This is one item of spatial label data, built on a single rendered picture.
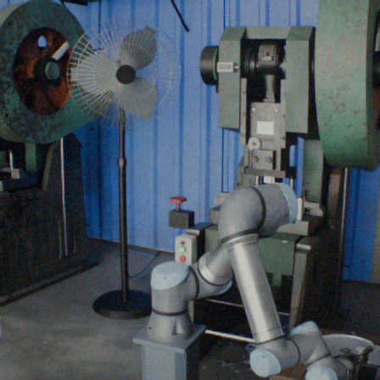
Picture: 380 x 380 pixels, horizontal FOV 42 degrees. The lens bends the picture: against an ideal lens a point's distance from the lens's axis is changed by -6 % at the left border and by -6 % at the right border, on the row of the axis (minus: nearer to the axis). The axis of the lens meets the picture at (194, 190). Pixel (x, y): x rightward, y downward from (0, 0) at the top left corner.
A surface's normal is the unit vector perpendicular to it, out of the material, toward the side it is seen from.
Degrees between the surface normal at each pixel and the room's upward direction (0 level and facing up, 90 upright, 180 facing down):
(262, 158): 90
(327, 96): 107
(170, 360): 90
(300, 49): 90
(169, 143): 90
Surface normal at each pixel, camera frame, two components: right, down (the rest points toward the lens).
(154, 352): -0.39, 0.18
